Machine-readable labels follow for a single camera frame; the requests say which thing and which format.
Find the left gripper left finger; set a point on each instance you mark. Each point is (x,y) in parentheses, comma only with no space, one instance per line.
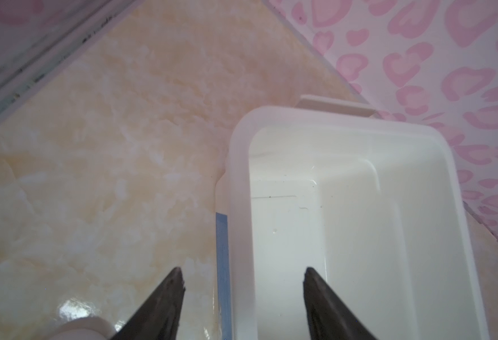
(159,317)

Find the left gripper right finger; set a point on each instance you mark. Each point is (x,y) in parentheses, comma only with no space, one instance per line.
(327,315)

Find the white plastic bin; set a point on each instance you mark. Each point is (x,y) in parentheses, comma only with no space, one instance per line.
(373,205)

